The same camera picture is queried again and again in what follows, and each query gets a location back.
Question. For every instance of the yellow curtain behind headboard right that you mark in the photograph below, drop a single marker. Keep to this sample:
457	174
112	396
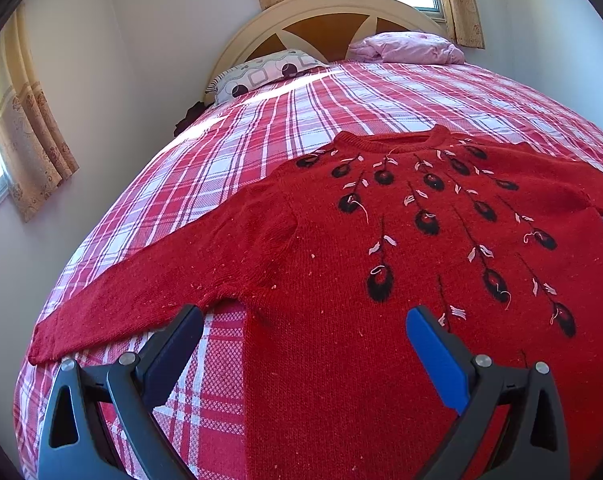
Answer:
463	23

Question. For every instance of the dark cloth beside bed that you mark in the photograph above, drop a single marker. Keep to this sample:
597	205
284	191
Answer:
191	115

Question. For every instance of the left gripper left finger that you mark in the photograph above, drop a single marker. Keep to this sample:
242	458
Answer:
75	442

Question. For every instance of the cream wooden headboard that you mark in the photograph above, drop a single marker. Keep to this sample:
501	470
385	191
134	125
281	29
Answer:
321	28

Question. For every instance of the red white plaid bedsheet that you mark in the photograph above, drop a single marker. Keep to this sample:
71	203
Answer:
240	142

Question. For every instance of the yellow side window curtain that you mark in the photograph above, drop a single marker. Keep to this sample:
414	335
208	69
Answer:
35	156

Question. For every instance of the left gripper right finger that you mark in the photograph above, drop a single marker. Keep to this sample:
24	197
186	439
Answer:
533	442

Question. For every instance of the pink pillow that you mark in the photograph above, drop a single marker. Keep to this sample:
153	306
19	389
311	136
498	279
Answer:
405	48

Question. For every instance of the red knitted sweater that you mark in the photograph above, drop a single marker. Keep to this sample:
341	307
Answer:
311	273

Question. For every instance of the grey patterned pillow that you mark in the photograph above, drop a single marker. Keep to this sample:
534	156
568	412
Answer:
257	73

